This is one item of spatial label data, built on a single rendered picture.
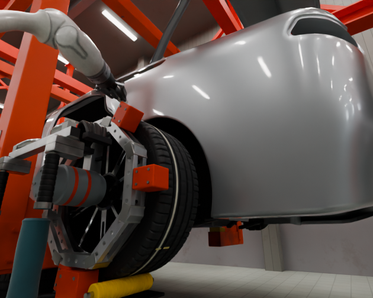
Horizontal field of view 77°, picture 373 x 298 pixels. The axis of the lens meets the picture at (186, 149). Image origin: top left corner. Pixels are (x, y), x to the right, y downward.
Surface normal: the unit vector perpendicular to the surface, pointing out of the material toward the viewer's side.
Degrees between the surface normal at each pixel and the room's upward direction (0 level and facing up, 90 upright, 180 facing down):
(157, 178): 90
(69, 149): 90
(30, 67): 90
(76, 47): 139
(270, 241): 90
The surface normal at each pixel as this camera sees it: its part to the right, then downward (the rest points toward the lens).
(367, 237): -0.55, -0.27
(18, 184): 0.83, -0.20
